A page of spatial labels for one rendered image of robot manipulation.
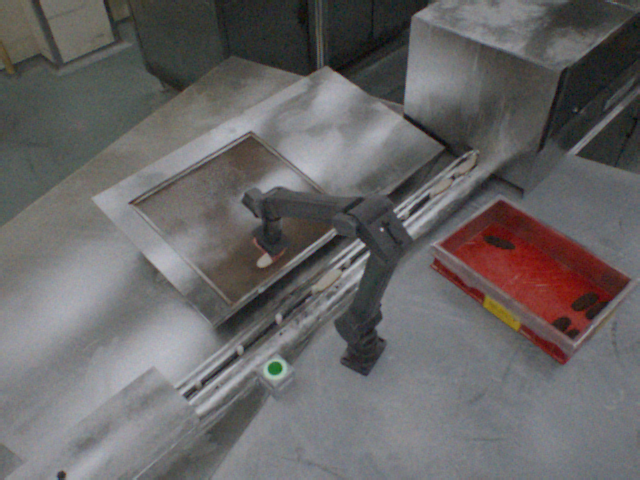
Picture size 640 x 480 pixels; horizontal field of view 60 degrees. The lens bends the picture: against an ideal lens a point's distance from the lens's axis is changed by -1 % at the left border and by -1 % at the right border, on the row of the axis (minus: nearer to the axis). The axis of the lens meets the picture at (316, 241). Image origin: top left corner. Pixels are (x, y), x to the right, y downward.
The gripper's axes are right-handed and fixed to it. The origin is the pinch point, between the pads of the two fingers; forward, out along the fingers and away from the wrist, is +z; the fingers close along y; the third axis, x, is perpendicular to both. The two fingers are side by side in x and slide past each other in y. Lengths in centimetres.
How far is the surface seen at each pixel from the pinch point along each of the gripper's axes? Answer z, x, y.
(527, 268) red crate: -1, 53, 56
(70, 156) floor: 128, 21, -203
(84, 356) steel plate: 12, -55, -16
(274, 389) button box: -2.6, -28.1, 31.1
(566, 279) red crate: -3, 57, 67
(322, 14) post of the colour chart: -8, 93, -69
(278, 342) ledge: 1.1, -17.4, 21.4
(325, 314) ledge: 0.6, -2.3, 24.4
